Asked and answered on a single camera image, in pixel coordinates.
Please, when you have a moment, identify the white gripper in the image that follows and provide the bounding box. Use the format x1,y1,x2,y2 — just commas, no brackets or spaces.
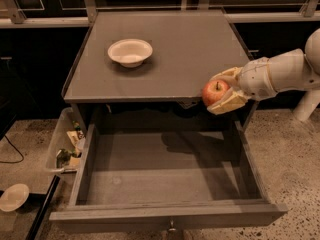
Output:
207,57,277,115

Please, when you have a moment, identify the red apple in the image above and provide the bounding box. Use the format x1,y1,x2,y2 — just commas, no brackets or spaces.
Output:
202,80,230,106

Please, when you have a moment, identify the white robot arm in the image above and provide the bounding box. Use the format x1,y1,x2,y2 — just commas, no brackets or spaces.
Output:
202,29,320,121

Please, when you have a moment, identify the grey cabinet with counter top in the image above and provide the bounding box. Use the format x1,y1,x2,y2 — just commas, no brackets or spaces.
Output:
61,9,273,132

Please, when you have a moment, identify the white bowl on counter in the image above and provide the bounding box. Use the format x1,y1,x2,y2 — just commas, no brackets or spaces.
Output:
107,39,153,68

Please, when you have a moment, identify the open grey top drawer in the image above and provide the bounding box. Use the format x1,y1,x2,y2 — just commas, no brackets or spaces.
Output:
50,122,288,233

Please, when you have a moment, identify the clear plastic bin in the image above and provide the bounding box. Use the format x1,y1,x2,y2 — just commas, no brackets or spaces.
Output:
45,108,86,185

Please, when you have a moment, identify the black bar on floor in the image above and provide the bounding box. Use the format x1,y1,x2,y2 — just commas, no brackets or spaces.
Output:
25,176,60,240

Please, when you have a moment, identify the white plate on floor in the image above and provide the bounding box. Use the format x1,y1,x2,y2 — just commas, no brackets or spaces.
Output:
0,183,30,212

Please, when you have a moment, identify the metal railing frame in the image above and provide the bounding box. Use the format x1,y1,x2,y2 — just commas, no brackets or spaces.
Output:
0,0,320,24

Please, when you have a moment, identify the black cable on floor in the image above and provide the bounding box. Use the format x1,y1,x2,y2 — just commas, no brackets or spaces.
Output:
0,134,26,165

